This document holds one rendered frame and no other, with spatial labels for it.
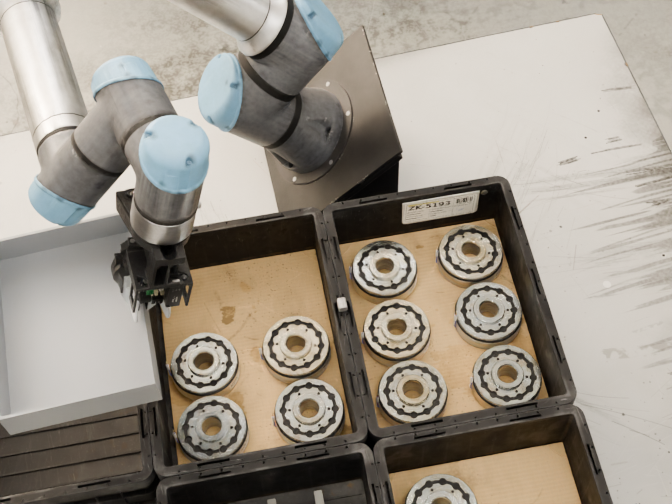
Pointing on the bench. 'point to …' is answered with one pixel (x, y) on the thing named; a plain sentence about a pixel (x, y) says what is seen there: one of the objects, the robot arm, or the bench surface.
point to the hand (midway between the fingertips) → (141, 298)
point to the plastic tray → (69, 328)
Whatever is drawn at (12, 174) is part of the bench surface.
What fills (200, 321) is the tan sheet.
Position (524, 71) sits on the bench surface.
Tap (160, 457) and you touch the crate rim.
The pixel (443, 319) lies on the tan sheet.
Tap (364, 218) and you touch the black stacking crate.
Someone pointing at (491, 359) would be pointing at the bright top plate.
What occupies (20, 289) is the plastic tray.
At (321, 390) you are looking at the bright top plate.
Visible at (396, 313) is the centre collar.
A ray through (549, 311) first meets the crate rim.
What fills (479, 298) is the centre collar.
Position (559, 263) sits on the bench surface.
